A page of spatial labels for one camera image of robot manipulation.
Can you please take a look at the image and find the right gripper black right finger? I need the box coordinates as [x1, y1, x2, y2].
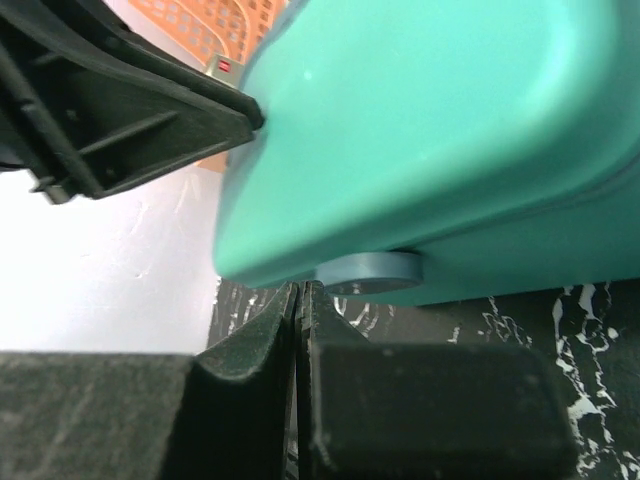
[298, 282, 578, 479]

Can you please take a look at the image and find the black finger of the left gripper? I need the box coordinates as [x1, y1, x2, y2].
[1, 1, 264, 204]

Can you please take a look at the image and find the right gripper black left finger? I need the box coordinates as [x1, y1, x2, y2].
[1, 284, 299, 479]

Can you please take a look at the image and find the teal medicine kit box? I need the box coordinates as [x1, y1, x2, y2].
[213, 1, 639, 305]

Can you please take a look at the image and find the peach plastic file organizer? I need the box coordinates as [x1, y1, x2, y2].
[127, 0, 291, 174]

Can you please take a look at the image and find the white stapler box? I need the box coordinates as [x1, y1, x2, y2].
[204, 53, 245, 89]

